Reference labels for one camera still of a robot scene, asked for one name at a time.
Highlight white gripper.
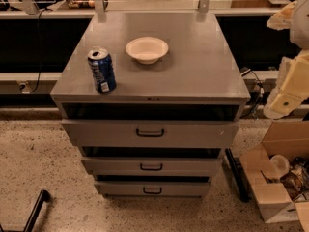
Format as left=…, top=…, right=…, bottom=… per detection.
left=263, top=1, right=309, bottom=120

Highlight grey top drawer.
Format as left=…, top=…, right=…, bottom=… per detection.
left=62, top=120, right=239, bottom=148

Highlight grey drawer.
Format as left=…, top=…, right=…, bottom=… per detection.
left=62, top=120, right=239, bottom=148
left=94, top=181, right=211, bottom=197
left=81, top=157, right=220, bottom=177

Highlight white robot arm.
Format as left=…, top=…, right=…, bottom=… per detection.
left=264, top=0, right=309, bottom=119

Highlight grey drawer cabinet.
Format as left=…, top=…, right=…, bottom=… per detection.
left=51, top=12, right=249, bottom=183

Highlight grey bottom drawer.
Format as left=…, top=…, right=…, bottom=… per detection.
left=94, top=181, right=211, bottom=197

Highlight grey middle drawer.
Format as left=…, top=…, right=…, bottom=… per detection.
left=81, top=157, right=220, bottom=177

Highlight cardboard box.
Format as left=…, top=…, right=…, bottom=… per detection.
left=239, top=121, right=309, bottom=232

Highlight clear plastic cup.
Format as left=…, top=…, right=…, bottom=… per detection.
left=270, top=155, right=290, bottom=178

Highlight dark wrappers in box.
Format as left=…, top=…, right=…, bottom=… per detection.
left=280, top=157, right=309, bottom=202

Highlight white paper bowl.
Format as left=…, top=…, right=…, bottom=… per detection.
left=126, top=37, right=169, bottom=65

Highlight black metal leg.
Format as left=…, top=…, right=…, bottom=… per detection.
left=225, top=148, right=250, bottom=203

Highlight blue soda can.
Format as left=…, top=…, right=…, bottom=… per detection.
left=88, top=48, right=117, bottom=93

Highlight black chair leg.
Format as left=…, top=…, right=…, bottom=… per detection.
left=0, top=189, right=51, bottom=232

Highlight black cable at right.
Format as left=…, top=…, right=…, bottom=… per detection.
left=240, top=67, right=266, bottom=119

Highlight black power cable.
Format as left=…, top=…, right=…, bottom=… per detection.
left=30, top=7, right=54, bottom=94

